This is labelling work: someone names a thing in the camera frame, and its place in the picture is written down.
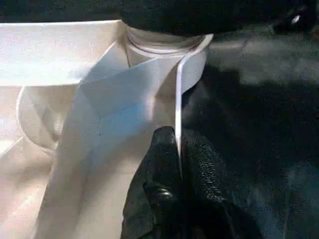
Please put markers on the black table mat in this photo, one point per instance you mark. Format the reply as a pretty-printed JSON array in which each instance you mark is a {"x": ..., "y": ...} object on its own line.
[{"x": 261, "y": 112}]

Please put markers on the white plastic table top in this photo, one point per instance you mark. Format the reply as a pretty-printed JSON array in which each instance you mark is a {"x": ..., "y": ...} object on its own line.
[{"x": 49, "y": 62}]

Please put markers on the white plastic table leg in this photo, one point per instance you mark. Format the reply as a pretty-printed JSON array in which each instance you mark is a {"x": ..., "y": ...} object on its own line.
[{"x": 162, "y": 42}]

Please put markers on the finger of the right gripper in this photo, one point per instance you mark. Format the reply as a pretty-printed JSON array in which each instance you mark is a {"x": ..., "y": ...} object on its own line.
[{"x": 187, "y": 15}]

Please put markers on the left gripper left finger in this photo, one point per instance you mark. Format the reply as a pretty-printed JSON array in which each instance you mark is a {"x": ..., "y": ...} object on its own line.
[{"x": 159, "y": 186}]

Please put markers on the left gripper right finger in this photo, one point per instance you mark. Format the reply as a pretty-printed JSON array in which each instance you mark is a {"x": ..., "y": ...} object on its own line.
[{"x": 209, "y": 194}]

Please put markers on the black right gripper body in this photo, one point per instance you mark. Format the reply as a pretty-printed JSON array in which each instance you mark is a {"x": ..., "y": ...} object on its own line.
[{"x": 294, "y": 20}]

